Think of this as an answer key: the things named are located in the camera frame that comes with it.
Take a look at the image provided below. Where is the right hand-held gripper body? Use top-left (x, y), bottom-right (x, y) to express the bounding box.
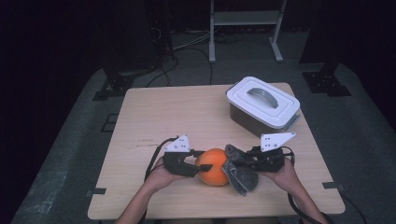
top-left (251, 132), bottom-right (297, 174)

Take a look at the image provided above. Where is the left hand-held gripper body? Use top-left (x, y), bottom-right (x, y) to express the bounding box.
top-left (163, 134), bottom-right (204, 178)

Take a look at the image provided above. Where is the grey fuzzy cloth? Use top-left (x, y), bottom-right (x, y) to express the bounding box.
top-left (221, 144), bottom-right (260, 197)

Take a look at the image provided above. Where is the white metal frame stand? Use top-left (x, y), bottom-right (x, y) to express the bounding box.
top-left (208, 0), bottom-right (288, 64)

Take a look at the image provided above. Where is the black floor cable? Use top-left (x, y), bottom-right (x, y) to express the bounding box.
top-left (146, 46), bottom-right (215, 88)

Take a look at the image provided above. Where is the orange plush toy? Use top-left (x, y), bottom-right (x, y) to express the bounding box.
top-left (194, 147), bottom-right (232, 187)

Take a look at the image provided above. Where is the grey floor cable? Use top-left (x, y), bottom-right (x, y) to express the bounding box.
top-left (172, 30), bottom-right (213, 51)

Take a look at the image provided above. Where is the person's right hand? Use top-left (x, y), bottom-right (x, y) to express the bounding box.
top-left (260, 158), bottom-right (302, 196)

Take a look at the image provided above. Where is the black tape strip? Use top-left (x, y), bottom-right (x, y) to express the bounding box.
top-left (321, 181), bottom-right (346, 191)
top-left (86, 187), bottom-right (107, 198)

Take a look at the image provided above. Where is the black stand base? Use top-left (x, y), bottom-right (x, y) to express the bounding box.
top-left (300, 59), bottom-right (353, 97)
top-left (92, 66), bottom-right (138, 102)

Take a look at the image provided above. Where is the left hand-held gripper cable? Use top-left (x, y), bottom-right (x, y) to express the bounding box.
top-left (138, 136), bottom-right (179, 224)

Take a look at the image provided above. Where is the hand-held gripper cable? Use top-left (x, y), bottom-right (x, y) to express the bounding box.
top-left (138, 136), bottom-right (179, 224)
top-left (281, 146), bottom-right (336, 224)

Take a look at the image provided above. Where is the white lid with grey handle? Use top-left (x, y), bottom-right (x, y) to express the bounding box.
top-left (226, 76), bottom-right (302, 130)

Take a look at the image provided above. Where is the right hand-held gripper cable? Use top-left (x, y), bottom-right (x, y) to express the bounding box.
top-left (281, 146), bottom-right (336, 224)

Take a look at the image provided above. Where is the person's left hand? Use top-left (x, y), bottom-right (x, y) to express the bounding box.
top-left (144, 158), bottom-right (185, 193)

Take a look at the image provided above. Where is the brown translucent storage box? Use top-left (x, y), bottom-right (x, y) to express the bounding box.
top-left (229, 103), bottom-right (302, 142)

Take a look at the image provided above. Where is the bundle of floor cables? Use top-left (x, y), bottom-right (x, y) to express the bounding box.
top-left (214, 31), bottom-right (246, 45)

